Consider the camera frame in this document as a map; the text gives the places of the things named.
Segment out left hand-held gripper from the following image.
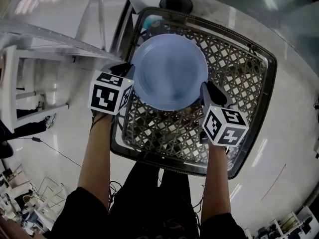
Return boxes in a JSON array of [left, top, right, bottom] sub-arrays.
[[87, 61, 136, 116]]

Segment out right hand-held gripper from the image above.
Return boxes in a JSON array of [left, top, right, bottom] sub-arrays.
[[199, 80, 250, 147]]

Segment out big blue plate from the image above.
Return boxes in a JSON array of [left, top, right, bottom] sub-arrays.
[[130, 33, 209, 112]]

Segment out person's left forearm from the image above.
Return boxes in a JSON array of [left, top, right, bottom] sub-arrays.
[[77, 112, 113, 211]]

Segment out person's right forearm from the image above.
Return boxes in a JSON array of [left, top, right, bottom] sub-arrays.
[[200, 143, 230, 224]]

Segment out brown wicker glass-top table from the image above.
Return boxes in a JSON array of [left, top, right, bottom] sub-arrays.
[[109, 6, 278, 180]]

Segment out white metal shelving rack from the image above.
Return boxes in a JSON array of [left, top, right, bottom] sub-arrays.
[[0, 0, 133, 62]]

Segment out teal plastic item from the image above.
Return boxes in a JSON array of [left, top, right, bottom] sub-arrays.
[[144, 15, 166, 31]]

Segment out white low table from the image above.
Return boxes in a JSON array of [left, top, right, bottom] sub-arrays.
[[2, 45, 75, 134]]

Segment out black trousers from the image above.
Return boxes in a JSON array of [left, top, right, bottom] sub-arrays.
[[108, 162, 200, 221]]

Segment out black rounded device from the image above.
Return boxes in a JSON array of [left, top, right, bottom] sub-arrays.
[[0, 140, 14, 159]]

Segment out white cluttered shelf unit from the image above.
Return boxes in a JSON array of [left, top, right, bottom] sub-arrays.
[[245, 205, 319, 239]]

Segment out black printed t-shirt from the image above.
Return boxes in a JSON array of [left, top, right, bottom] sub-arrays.
[[51, 187, 246, 239]]

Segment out black round mesh bin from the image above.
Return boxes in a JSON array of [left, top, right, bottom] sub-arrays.
[[159, 0, 194, 12]]

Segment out thin red floor cable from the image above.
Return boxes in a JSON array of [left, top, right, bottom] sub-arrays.
[[260, 163, 287, 201]]

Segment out black floor cable with adapter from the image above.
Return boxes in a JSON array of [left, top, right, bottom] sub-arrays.
[[17, 136, 83, 169]]

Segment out white wire frame rack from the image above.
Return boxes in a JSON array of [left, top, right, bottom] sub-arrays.
[[36, 175, 67, 209]]

